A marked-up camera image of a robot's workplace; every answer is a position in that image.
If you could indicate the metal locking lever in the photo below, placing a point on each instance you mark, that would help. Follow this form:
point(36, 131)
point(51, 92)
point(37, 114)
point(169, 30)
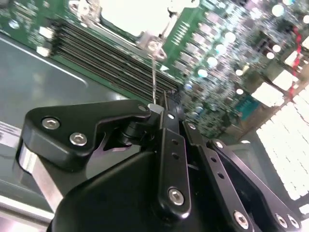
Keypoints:
point(153, 79)

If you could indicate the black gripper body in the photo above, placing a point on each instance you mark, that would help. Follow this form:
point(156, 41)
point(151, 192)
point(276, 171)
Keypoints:
point(108, 205)

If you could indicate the silver CPU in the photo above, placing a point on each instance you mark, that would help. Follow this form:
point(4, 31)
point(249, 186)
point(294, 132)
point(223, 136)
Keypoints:
point(135, 14)

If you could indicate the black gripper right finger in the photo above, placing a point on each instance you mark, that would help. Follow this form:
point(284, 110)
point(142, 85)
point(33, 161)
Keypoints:
point(207, 149)

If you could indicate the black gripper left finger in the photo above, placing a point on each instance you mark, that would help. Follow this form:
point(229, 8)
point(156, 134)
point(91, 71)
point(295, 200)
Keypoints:
point(72, 120)

